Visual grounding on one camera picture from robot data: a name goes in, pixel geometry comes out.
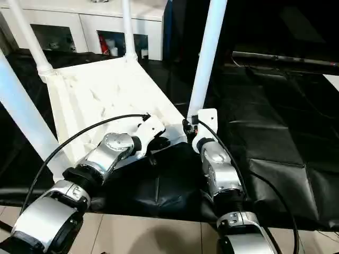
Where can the white plastic table leg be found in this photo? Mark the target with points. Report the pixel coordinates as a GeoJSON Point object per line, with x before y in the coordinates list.
{"type": "Point", "coordinates": [23, 113]}
{"type": "Point", "coordinates": [129, 31]}
{"type": "Point", "coordinates": [34, 39]}
{"type": "Point", "coordinates": [206, 58]}

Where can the white plastic table top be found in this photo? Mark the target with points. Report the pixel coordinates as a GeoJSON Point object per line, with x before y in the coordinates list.
{"type": "Point", "coordinates": [106, 92]}

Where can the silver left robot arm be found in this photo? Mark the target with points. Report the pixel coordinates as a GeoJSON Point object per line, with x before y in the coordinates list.
{"type": "Point", "coordinates": [106, 156]}

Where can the black table mat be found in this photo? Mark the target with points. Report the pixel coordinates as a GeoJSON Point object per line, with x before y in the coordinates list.
{"type": "Point", "coordinates": [278, 132]}

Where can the black case with yellow label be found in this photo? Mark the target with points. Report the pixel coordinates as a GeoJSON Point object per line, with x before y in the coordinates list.
{"type": "Point", "coordinates": [185, 26]}

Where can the grey metal bar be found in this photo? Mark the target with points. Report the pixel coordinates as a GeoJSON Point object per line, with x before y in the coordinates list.
{"type": "Point", "coordinates": [286, 59]}

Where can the white flat board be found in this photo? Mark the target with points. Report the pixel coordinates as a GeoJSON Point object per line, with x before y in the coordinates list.
{"type": "Point", "coordinates": [332, 82]}

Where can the white sideboard cabinet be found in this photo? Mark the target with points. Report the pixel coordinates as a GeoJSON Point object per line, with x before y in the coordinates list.
{"type": "Point", "coordinates": [79, 13]}

